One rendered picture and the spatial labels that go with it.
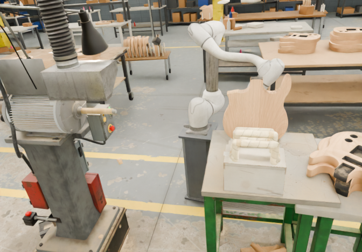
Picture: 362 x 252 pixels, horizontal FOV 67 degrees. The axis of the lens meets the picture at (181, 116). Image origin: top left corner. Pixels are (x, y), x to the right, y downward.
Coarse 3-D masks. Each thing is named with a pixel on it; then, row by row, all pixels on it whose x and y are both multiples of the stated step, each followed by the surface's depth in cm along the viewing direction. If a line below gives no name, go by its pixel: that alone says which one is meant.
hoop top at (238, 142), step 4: (236, 140) 118; (240, 140) 118; (244, 140) 118; (248, 140) 117; (252, 140) 117; (236, 144) 118; (240, 144) 117; (244, 144) 117; (248, 144) 116; (252, 144) 116; (256, 144) 116; (260, 144) 115; (264, 144) 115; (268, 144) 114; (272, 144) 114; (276, 144) 114; (268, 148) 115; (272, 148) 115
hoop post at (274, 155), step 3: (279, 147) 115; (273, 150) 115; (276, 150) 115; (273, 153) 116; (276, 153) 115; (270, 156) 118; (273, 156) 116; (276, 156) 116; (270, 159) 119; (273, 159) 117; (276, 159) 117; (270, 162) 119; (273, 162) 118
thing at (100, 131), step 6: (90, 114) 174; (96, 114) 173; (108, 114) 183; (90, 120) 175; (96, 120) 174; (102, 120) 175; (108, 120) 183; (90, 126) 178; (96, 126) 177; (102, 126) 176; (108, 126) 183; (114, 126) 192; (96, 132) 179; (102, 132) 178; (108, 132) 183; (84, 138) 183; (96, 138) 182; (102, 138) 181; (102, 144) 187
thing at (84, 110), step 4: (84, 108) 148; (88, 108) 147; (92, 108) 147; (96, 108) 146; (100, 108) 146; (104, 108) 145; (108, 108) 145; (112, 108) 145; (84, 112) 147; (88, 112) 147; (92, 112) 146; (96, 112) 145; (100, 112) 145; (104, 112) 144; (108, 112) 144
